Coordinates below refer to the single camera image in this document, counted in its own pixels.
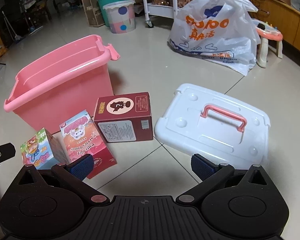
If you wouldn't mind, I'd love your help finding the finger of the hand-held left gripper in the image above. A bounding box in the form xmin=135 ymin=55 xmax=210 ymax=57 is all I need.
xmin=0 ymin=143 xmax=16 ymax=169

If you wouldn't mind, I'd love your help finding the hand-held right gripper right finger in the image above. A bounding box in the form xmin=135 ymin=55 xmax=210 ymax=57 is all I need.
xmin=179 ymin=153 xmax=268 ymax=203

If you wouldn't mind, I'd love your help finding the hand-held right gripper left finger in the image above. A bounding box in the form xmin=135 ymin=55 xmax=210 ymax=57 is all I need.
xmin=17 ymin=154 xmax=110 ymax=203

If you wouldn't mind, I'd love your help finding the pink cardboard toy box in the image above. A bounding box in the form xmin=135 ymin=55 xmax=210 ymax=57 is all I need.
xmin=60 ymin=109 xmax=117 ymax=179

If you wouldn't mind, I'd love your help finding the white lid with pink handle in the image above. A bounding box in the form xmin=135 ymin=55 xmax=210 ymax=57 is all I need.
xmin=154 ymin=83 xmax=272 ymax=170

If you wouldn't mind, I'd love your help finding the blue green cube toy box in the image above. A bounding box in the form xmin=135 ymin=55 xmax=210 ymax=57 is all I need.
xmin=20 ymin=127 xmax=70 ymax=170

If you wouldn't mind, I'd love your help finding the maroon cardboard toy box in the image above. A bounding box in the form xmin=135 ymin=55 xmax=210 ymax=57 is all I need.
xmin=94 ymin=92 xmax=154 ymax=143

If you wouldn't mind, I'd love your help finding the pink plastic storage box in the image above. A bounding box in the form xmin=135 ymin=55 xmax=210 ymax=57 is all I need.
xmin=4 ymin=34 xmax=121 ymax=137

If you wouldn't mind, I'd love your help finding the floor mop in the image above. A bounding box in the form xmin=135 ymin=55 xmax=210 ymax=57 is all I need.
xmin=1 ymin=11 xmax=24 ymax=42

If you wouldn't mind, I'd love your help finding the white printed plastic bag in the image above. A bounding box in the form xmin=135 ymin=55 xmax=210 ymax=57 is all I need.
xmin=167 ymin=0 xmax=262 ymax=77

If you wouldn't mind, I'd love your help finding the pink toy table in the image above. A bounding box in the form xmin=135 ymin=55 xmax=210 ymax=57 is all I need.
xmin=251 ymin=19 xmax=283 ymax=68

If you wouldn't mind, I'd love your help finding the pastel patterned wastebasket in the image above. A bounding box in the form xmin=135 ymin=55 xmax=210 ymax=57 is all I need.
xmin=102 ymin=0 xmax=136 ymax=34

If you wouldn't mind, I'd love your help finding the brown cardboard box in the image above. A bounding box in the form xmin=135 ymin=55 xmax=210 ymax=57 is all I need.
xmin=80 ymin=0 xmax=110 ymax=27

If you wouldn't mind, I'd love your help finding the white rolling cart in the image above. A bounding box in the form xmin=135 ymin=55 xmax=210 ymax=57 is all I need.
xmin=140 ymin=0 xmax=220 ymax=28

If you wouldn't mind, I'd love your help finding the green plastic bucket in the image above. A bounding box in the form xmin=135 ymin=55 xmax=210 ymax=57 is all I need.
xmin=95 ymin=0 xmax=130 ymax=27

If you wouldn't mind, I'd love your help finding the wooden furniture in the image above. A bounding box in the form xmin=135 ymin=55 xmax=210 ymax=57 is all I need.
xmin=225 ymin=0 xmax=300 ymax=63

